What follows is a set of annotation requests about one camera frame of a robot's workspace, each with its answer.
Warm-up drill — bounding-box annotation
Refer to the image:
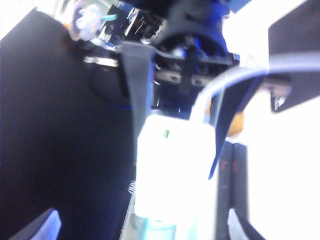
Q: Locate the flat black box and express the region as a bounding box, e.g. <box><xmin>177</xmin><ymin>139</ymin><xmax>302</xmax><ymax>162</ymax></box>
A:
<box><xmin>218</xmin><ymin>141</ymin><xmax>235</xmax><ymax>240</ymax></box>
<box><xmin>232</xmin><ymin>143</ymin><xmax>250</xmax><ymax>221</ymax></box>

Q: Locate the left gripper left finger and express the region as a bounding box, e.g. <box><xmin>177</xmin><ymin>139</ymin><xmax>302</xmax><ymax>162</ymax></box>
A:
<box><xmin>7</xmin><ymin>207</ymin><xmax>62</xmax><ymax>240</ymax></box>

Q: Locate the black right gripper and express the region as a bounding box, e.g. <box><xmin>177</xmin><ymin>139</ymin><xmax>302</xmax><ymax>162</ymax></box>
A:
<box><xmin>83</xmin><ymin>32</ymin><xmax>270</xmax><ymax>181</ymax></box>

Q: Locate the purple plush toy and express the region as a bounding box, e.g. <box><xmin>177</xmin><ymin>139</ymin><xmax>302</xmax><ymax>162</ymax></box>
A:
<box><xmin>68</xmin><ymin>1</ymin><xmax>118</xmax><ymax>42</ymax></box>

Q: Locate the white charger block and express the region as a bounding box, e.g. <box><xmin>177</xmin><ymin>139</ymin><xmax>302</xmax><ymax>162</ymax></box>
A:
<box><xmin>134</xmin><ymin>114</ymin><xmax>219</xmax><ymax>221</ymax></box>

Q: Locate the white charger cable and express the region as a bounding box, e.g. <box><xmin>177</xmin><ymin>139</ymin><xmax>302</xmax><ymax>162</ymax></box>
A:
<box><xmin>191</xmin><ymin>61</ymin><xmax>320</xmax><ymax>126</ymax></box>

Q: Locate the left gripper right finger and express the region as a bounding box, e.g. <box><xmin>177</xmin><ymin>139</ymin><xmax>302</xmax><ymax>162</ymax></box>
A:
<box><xmin>227</xmin><ymin>208</ymin><xmax>267</xmax><ymax>240</ymax></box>

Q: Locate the large black monitor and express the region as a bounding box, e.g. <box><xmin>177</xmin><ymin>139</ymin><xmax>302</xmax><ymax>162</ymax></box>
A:
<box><xmin>0</xmin><ymin>7</ymin><xmax>141</xmax><ymax>240</ymax></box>

